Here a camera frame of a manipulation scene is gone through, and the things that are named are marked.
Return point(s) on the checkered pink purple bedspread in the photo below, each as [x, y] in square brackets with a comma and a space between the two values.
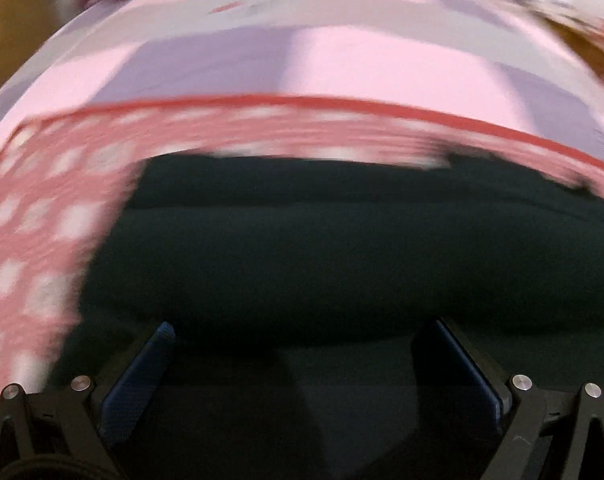
[332, 60]

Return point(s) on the dark navy padded jacket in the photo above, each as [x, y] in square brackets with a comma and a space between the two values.
[307, 260]

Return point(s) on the wooden nightstand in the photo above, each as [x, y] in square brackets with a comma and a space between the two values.
[592, 55]

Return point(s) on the wooden wardrobe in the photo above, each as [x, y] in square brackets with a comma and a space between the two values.
[12, 35]

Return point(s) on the red patterned mat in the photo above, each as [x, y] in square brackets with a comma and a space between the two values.
[32, 240]

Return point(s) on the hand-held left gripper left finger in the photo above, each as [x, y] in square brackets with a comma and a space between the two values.
[142, 375]

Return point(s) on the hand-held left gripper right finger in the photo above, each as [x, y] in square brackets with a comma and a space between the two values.
[482, 385]

